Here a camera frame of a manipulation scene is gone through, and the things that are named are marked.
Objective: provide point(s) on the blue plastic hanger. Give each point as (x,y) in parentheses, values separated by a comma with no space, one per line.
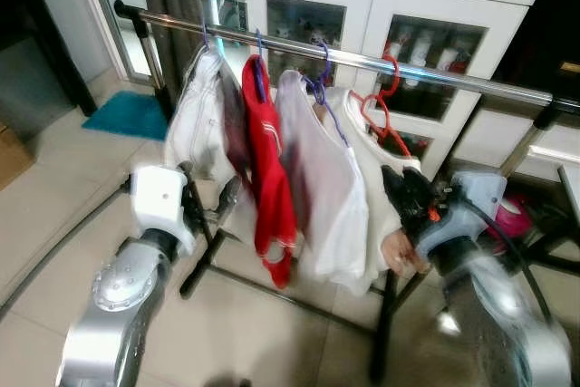
(260,70)

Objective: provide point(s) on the black tall cabinet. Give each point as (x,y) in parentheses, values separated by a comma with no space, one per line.
(548,15)

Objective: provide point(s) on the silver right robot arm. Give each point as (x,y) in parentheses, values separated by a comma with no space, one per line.
(507,314)

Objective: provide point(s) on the cream shirt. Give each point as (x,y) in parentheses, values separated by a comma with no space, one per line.
(381,178)

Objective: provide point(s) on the brown cardboard box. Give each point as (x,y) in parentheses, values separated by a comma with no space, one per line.
(11,156)

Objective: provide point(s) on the white hanging jacket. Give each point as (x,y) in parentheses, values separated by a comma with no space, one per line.
(201,120)

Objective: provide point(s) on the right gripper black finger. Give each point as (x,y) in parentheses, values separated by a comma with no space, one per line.
(397,183)
(401,213)

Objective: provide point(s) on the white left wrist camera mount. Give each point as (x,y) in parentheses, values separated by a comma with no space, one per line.
(161,201)

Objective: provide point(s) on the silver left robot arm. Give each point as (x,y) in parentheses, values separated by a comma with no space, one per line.
(118,314)

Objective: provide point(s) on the white low drawer cabinet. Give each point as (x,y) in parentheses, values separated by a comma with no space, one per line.
(507,142)

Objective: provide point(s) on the black furniture piece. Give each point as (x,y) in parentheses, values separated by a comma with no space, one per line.
(36,15)

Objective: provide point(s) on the pale white shirt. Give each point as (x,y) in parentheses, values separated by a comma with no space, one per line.
(326,197)

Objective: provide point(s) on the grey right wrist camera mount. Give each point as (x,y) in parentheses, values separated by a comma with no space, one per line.
(476,201)

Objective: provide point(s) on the red jacket white trim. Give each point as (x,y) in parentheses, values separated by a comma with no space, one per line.
(269,169)

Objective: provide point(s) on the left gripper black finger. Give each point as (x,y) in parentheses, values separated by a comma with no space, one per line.
(227,215)
(233,191)

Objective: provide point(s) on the purple plastic hanger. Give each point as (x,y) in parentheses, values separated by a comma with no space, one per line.
(324,65)
(205,38)

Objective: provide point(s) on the pink tape roll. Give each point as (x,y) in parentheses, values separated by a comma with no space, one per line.
(517,217)

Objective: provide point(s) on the red plastic hanger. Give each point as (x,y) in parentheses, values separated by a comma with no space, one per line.
(391,79)

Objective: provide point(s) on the white framed glass door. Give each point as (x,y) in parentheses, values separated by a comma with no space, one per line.
(118,6)

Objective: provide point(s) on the teal floor mat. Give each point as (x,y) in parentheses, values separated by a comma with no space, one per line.
(127,115)

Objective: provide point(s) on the white glass-door cabinet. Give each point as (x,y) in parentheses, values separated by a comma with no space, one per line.
(381,2)

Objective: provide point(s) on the metal clothes rack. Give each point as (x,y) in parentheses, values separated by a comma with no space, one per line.
(435,72)

